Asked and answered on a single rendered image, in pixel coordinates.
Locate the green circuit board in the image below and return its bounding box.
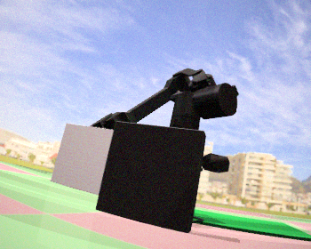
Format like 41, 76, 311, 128
194, 209, 311, 242

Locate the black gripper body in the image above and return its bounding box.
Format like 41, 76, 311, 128
170, 116, 230, 173

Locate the black square panel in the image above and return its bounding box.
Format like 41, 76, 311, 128
95, 121, 206, 233

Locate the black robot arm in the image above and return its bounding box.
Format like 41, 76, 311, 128
91, 68, 239, 130

